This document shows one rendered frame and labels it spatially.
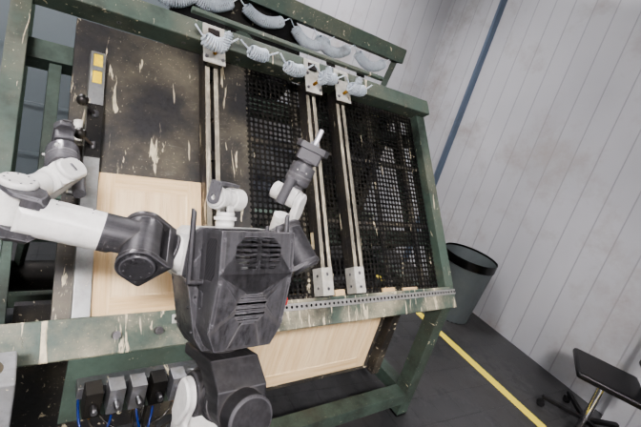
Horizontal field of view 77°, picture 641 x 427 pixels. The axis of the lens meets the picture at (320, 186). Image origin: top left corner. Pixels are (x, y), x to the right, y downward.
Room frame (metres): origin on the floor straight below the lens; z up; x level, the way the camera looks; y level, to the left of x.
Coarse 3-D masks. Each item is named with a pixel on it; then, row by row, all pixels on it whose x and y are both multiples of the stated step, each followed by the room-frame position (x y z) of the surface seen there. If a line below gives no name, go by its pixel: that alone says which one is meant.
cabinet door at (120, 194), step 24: (120, 192) 1.36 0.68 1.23; (144, 192) 1.41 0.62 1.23; (168, 192) 1.46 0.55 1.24; (192, 192) 1.53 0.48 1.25; (168, 216) 1.42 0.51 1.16; (96, 264) 1.19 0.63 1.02; (96, 288) 1.16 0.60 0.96; (120, 288) 1.21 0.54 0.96; (144, 288) 1.25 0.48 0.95; (168, 288) 1.30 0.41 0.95; (96, 312) 1.13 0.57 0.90; (120, 312) 1.17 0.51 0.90; (144, 312) 1.21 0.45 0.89
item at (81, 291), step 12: (96, 84) 1.46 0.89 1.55; (96, 96) 1.44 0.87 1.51; (84, 144) 1.34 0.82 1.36; (84, 156) 1.32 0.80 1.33; (96, 168) 1.32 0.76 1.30; (96, 180) 1.30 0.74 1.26; (96, 192) 1.29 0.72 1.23; (84, 204) 1.24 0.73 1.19; (96, 204) 1.27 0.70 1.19; (84, 252) 1.17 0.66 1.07; (84, 264) 1.16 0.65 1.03; (72, 276) 1.15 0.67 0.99; (84, 276) 1.14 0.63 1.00; (72, 288) 1.12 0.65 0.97; (84, 288) 1.12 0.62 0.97; (72, 300) 1.09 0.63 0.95; (84, 300) 1.11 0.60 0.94; (72, 312) 1.07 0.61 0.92; (84, 312) 1.09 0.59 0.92
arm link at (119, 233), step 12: (108, 216) 0.85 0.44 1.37; (120, 216) 0.88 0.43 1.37; (144, 216) 0.91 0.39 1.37; (108, 228) 0.83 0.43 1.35; (120, 228) 0.85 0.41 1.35; (132, 228) 0.86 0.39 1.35; (144, 228) 0.88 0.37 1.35; (156, 228) 0.91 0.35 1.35; (108, 240) 0.83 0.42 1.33; (120, 240) 0.84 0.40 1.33; (132, 240) 0.84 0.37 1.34; (144, 240) 0.85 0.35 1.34; (156, 240) 0.88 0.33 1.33; (108, 252) 0.84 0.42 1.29; (120, 252) 0.82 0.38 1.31; (156, 252) 0.85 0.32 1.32
